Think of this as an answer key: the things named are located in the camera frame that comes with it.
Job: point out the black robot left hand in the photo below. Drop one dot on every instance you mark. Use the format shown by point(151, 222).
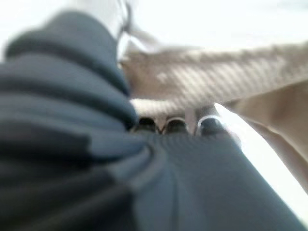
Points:
point(96, 156)

